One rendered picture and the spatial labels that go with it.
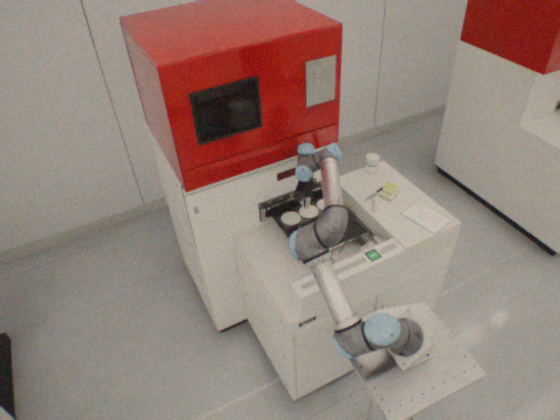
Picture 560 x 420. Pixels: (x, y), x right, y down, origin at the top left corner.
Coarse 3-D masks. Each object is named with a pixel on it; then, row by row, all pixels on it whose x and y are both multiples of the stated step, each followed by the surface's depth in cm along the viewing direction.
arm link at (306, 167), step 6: (306, 156) 197; (300, 162) 194; (306, 162) 191; (312, 162) 189; (300, 168) 190; (306, 168) 190; (312, 168) 190; (318, 168) 191; (300, 174) 191; (306, 174) 191; (312, 174) 192; (306, 180) 193
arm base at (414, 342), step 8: (408, 320) 168; (408, 328) 162; (416, 328) 165; (408, 336) 160; (416, 336) 165; (408, 344) 162; (416, 344) 163; (400, 352) 167; (408, 352) 164; (416, 352) 165
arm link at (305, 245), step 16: (304, 240) 166; (320, 240) 163; (304, 256) 167; (320, 256) 165; (320, 272) 166; (320, 288) 167; (336, 288) 165; (336, 304) 164; (336, 320) 165; (352, 320) 163; (336, 336) 166; (352, 336) 161; (352, 352) 162; (368, 352) 161
